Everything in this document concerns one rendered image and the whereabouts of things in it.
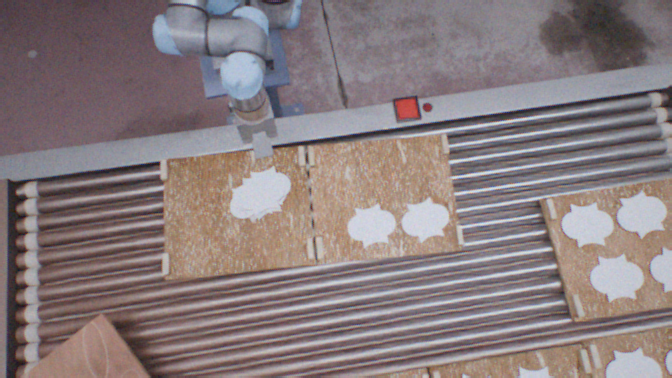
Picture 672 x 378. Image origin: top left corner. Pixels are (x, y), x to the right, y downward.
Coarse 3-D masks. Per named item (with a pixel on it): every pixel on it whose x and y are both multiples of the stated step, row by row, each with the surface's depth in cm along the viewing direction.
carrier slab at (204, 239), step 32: (192, 160) 147; (224, 160) 148; (256, 160) 148; (288, 160) 148; (192, 192) 145; (224, 192) 145; (192, 224) 143; (224, 224) 143; (256, 224) 143; (288, 224) 143; (192, 256) 140; (224, 256) 140; (256, 256) 141; (288, 256) 141
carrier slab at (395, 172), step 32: (320, 160) 148; (352, 160) 148; (384, 160) 149; (416, 160) 149; (448, 160) 149; (320, 192) 146; (352, 192) 146; (384, 192) 146; (416, 192) 146; (448, 192) 146; (320, 224) 143; (448, 224) 144; (352, 256) 141; (384, 256) 141
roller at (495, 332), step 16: (528, 320) 140; (544, 320) 140; (560, 320) 139; (592, 320) 140; (608, 320) 141; (432, 336) 138; (448, 336) 138; (464, 336) 138; (480, 336) 138; (496, 336) 138; (512, 336) 139; (336, 352) 137; (352, 352) 136; (368, 352) 136; (384, 352) 136; (400, 352) 137; (416, 352) 137; (240, 368) 136; (256, 368) 135; (272, 368) 135; (288, 368) 135; (304, 368) 135; (320, 368) 136
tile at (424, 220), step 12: (408, 204) 144; (420, 204) 145; (432, 204) 145; (408, 216) 144; (420, 216) 144; (432, 216) 144; (444, 216) 144; (408, 228) 143; (420, 228) 143; (432, 228) 143; (420, 240) 142
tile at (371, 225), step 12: (360, 216) 143; (372, 216) 143; (384, 216) 143; (348, 228) 142; (360, 228) 142; (372, 228) 142; (384, 228) 143; (360, 240) 142; (372, 240) 142; (384, 240) 142
